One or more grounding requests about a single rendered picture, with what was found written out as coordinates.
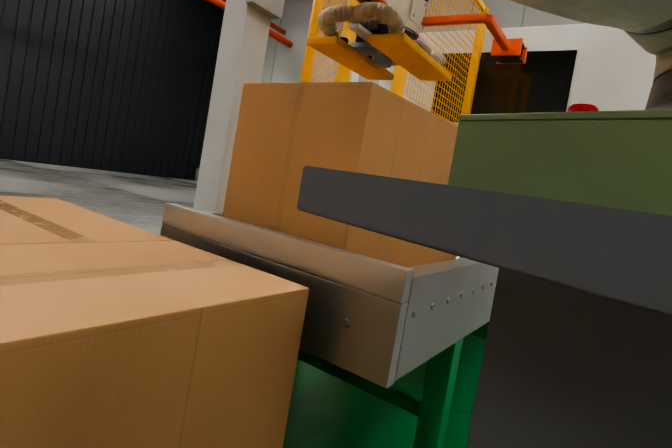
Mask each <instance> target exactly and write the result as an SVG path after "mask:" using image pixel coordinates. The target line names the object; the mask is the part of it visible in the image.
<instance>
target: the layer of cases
mask: <svg viewBox="0 0 672 448"><path fill-rule="evenodd" d="M308 294H309V288H308V287H306V286H303V285H300V284H297V283H294V282H291V281H289V280H286V279H283V278H280V277H277V276H274V275H272V274H269V273H266V272H263V271H260V270H257V269H255V268H252V267H249V266H246V265H243V264H240V263H238V262H235V261H232V260H229V259H226V258H223V257H221V256H218V255H215V254H212V253H209V252H206V251H204V250H201V249H198V248H195V247H192V246H189V245H187V244H184V243H181V242H178V241H174V240H172V239H170V238H167V237H164V236H161V235H158V234H155V233H153V232H150V231H147V230H144V229H141V228H138V227H136V226H133V225H130V224H127V223H124V222H121V221H119V220H116V219H113V218H110V217H107V216H104V215H102V214H99V213H96V212H93V211H90V210H87V209H85V208H82V207H79V206H76V205H73V204H70V203H68V202H65V201H62V200H59V199H53V198H35V197H17V196H0V448H283V442H284V436H285V430H286V424H287V419H288V413H289V407H290V401H291V395H292V389H293V383H294V377H295V371H296V365H297V359H298V353H299V347H300V341H301V335H302V329H303V324H304V318H305V312H306V306H307V300H308Z"/></svg>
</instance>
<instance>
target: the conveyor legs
mask: <svg viewBox="0 0 672 448"><path fill-rule="evenodd" d="M470 334H471V335H474V336H477V337H480V338H483V339H486V337H487V331H486V330H483V329H480V328H478V329H476V330H475V331H473V332H472V333H470ZM462 343H463V338H461V340H460V339H459V341H456V343H454V344H453V345H451V346H450V347H448V348H446V349H445V350H443V351H442V352H440V353H439V354H437V355H436V356H434V357H432V358H431V359H429V360H428V365H427V371H426V376H425V382H424V387H423V393H422V398H421V400H419V399H417V398H415V397H413V396H411V395H408V394H406V393H404V392H402V391H400V390H397V389H395V388H393V387H391V386H390V387H388V388H384V387H382V386H380V385H377V384H375V383H373V382H371V381H369V380H367V379H364V378H362V377H360V376H358V375H356V374H354V373H351V372H349V371H347V370H345V369H343V368H340V367H338V366H336V365H334V364H332V363H330V362H327V361H325V360H323V359H321V358H319V357H317V356H314V355H312V354H310V353H308V352H306V351H304V350H301V349H299V353H298V359H299V360H301V361H303V362H305V363H307V364H310V365H312V366H314V367H316V368H318V369H320V370H322V371H324V372H326V373H328V374H330V375H332V376H335V377H337V378H339V379H341V380H343V381H345V382H347V383H349V384H351V385H353V386H355V387H358V388H360V389H362V390H364V391H366V392H368V393H370V394H372V395H374V396H376V397H378V398H381V399H383V400H385V401H387V402H389V403H391V404H393V405H395V406H397V407H399V408H401V409H403V410H406V411H408V412H410V413H412V414H414V415H416V416H418V421H417V426H416V432H415V437H414V443H413V448H443V447H444V442H445V436H446V431H447V425H448V420H449V414H450V409H451V403H452V398H453V392H454V387H455V381H456V376H457V370H458V365H459V359H460V354H461V348H462Z"/></svg>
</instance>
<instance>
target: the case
mask: <svg viewBox="0 0 672 448"><path fill-rule="evenodd" d="M457 130H458V126H457V125H455V124H453V123H451V122H449V121H447V120H445V119H443V118H441V117H439V116H437V115H435V114H433V113H431V112H430V111H428V110H426V109H424V108H422V107H420V106H418V105H416V104H414V103H412V102H410V101H408V100H406V99H405V98H403V97H401V96H399V95H397V94H395V93H393V92H391V91H389V90H387V89H385V88H383V87H381V86H380V85H378V84H376V83H374V82H276V83H244V84H243V90H242V97H241V103H240V109H239V115H238V121H237V128H236V134H235V140H234V146H233V153H232V159H231V165H230V171H229V177H228V184H227V190H226V196H225V202H224V209H223V215H222V216H223V217H226V218H230V219H233V220H237V221H241V222H244V223H248V224H252V225H255V226H259V227H263V228H266V229H270V230H273V231H277V232H281V233H284V234H288V235H292V236H295V237H299V238H303V239H306V240H310V241H313V242H317V243H321V244H324V245H328V246H332V247H335V248H339V249H343V250H346V251H350V252H353V253H357V254H361V255H364V256H368V257H372V258H375V259H379V260H383V261H386V262H390V263H393V264H397V265H401V266H404V267H412V266H418V265H424V264H430V263H436V262H442V261H448V260H454V259H456V255H452V254H449V253H445V252H442V251H439V250H435V249H432V248H428V247H425V246H421V245H418V244H414V243H411V242H407V241H404V240H400V239H397V238H393V237H390V236H386V235H383V234H380V233H376V232H373V231H369V230H366V229H362V228H359V227H355V226H352V225H348V224H345V223H341V222H338V221H334V220H331V219H327V218H324V217H321V216H317V215H314V214H310V213H307V212H303V211H300V210H298V208H297V203H298V197H299V191H300V185H301V179H302V173H303V167H305V166H313V167H320V168H327V169H334V170H342V171H349V172H356V173H364V174H371V175H378V176H385V177H393V178H400V179H407V180H415V181H422V182H429V183H436V184H444V185H448V180H449V174H450V169H451V163H452V158H453V152H454V146H455V141H456V135H457Z"/></svg>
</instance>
